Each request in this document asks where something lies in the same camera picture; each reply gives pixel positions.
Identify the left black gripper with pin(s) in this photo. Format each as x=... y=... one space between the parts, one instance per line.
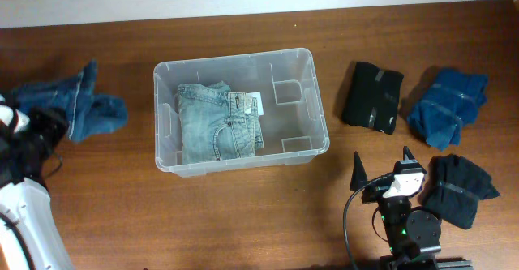
x=57 y=120

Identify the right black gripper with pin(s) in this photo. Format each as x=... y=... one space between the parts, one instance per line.
x=373 y=190

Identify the dark blue jeans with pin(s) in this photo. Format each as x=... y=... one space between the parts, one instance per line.
x=88 y=113

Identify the light blue jeans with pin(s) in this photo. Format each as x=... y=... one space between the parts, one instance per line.
x=217 y=123

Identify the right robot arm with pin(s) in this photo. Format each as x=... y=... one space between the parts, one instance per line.
x=412 y=233

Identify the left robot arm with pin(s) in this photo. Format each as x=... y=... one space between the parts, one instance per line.
x=29 y=236

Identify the black folded taped shirt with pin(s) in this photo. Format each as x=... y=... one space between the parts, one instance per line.
x=373 y=98

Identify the dark grey folded taped shirt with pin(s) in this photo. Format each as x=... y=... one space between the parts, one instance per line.
x=455 y=188

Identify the blue folded taped shirt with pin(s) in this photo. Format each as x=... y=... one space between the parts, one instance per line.
x=448 y=105

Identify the clear plastic storage bin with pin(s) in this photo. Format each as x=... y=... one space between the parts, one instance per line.
x=291 y=113

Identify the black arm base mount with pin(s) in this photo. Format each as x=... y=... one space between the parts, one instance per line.
x=424 y=263

